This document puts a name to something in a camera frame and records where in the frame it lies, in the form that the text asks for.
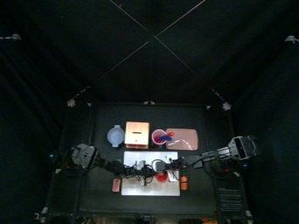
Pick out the striped rectangular toy block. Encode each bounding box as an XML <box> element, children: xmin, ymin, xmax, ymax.
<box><xmin>111</xmin><ymin>178</ymin><xmax>122</xmax><ymax>193</ymax></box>

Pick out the red dough ring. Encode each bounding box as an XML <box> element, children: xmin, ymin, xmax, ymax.
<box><xmin>154</xmin><ymin>172</ymin><xmax>170</xmax><ymax>184</ymax></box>

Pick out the black panel with white print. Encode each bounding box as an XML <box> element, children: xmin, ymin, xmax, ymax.
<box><xmin>215</xmin><ymin>174</ymin><xmax>250</xmax><ymax>219</ymax></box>

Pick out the white cutting board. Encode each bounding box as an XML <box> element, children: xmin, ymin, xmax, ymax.
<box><xmin>121</xmin><ymin>150</ymin><xmax>182</xmax><ymax>197</ymax></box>

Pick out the wooden drawer box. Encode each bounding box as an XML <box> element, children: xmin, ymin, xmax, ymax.
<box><xmin>125</xmin><ymin>121</ymin><xmax>151</xmax><ymax>150</ymax></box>

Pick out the orange toy piece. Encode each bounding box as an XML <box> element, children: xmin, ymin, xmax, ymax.
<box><xmin>181</xmin><ymin>175</ymin><xmax>190</xmax><ymax>192</ymax></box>

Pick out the wooden cutting board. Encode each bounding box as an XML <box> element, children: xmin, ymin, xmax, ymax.
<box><xmin>165</xmin><ymin>128</ymin><xmax>201</xmax><ymax>151</ymax></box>

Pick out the thin diagonal brace wire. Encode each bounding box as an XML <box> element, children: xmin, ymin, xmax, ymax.
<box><xmin>71</xmin><ymin>0</ymin><xmax>207</xmax><ymax>102</ymax></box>
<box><xmin>107</xmin><ymin>0</ymin><xmax>231</xmax><ymax>107</ymax></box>

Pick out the blue plastic utensil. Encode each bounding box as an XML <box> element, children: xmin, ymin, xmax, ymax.
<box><xmin>157</xmin><ymin>134</ymin><xmax>174</xmax><ymax>144</ymax></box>

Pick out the red-fronted drawer with knob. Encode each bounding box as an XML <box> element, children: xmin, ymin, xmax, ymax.
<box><xmin>126</xmin><ymin>143</ymin><xmax>150</xmax><ymax>150</ymax></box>

